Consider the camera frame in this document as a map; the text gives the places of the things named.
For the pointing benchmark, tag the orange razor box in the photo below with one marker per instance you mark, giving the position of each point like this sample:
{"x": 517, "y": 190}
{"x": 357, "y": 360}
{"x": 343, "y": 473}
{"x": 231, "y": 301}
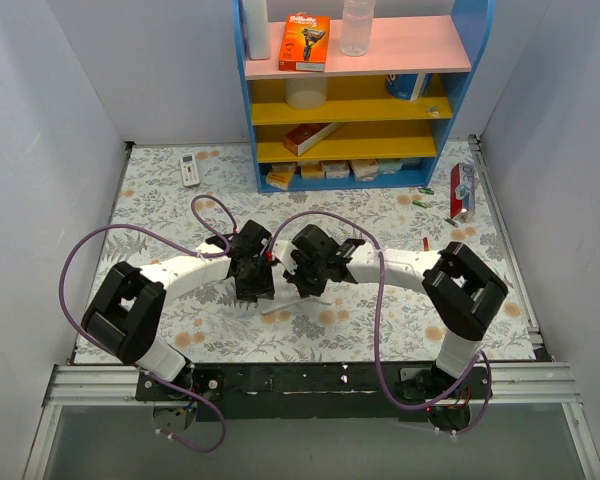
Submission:
{"x": 304, "y": 44}

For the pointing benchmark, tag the clear plastic bottle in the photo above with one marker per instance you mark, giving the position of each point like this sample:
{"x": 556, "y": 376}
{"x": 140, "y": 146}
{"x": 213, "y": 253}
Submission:
{"x": 357, "y": 20}

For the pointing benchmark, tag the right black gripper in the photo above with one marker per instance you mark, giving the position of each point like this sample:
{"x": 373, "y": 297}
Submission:
{"x": 303, "y": 284}

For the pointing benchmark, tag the grey white remote control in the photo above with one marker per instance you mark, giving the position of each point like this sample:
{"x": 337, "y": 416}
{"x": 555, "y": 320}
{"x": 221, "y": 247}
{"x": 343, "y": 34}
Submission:
{"x": 268, "y": 306}

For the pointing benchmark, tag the pale green small box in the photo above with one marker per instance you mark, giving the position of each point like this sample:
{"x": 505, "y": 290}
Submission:
{"x": 389, "y": 166}

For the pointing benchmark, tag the red white long box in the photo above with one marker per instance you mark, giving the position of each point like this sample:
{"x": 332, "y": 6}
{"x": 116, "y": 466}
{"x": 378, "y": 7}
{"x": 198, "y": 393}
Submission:
{"x": 305, "y": 136}

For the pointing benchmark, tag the white bottle on shelf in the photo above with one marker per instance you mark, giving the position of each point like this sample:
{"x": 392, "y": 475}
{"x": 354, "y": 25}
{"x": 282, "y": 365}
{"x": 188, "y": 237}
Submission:
{"x": 257, "y": 29}

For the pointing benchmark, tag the white orange small box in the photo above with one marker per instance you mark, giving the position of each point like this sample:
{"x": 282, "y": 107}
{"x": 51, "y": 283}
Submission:
{"x": 312, "y": 171}

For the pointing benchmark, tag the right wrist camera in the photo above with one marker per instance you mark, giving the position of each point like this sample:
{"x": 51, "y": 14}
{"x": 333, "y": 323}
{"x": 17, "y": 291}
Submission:
{"x": 281, "y": 253}

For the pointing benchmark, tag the yellow orange small box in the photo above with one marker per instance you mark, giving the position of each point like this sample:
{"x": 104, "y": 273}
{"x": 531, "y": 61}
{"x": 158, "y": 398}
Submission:
{"x": 279, "y": 179}

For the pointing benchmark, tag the small white remote control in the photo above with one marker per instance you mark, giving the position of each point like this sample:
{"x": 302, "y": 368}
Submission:
{"x": 189, "y": 171}

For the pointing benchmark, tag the blue shelf unit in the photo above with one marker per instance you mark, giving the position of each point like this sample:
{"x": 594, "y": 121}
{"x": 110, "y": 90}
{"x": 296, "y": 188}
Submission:
{"x": 375, "y": 124}

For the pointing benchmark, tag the floral tablecloth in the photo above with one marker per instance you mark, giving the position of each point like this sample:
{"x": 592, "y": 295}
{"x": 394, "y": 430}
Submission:
{"x": 155, "y": 215}

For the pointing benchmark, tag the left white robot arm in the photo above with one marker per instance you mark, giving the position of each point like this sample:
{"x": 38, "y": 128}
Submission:
{"x": 125, "y": 312}

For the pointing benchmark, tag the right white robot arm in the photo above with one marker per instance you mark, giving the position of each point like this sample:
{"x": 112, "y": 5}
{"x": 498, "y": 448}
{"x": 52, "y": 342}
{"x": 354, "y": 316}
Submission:
{"x": 464, "y": 291}

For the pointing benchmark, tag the red toothpaste box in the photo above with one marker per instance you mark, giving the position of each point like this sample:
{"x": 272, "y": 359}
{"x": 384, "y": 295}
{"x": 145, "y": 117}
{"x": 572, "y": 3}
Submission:
{"x": 462, "y": 192}

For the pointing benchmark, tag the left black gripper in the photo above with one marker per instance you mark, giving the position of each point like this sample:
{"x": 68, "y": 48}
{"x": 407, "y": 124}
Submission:
{"x": 255, "y": 286}

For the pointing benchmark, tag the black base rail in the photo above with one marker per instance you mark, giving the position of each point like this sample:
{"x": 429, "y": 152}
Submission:
{"x": 244, "y": 391}

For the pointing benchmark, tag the white tan small box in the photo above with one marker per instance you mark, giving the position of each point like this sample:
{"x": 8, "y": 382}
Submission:
{"x": 364, "y": 170}

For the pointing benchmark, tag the blue white can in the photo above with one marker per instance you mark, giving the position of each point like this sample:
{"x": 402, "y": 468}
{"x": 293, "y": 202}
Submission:
{"x": 408, "y": 86}

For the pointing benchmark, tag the white translucent cup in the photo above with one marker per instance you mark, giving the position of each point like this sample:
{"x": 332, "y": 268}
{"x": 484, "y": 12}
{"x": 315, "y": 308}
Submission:
{"x": 306, "y": 93}

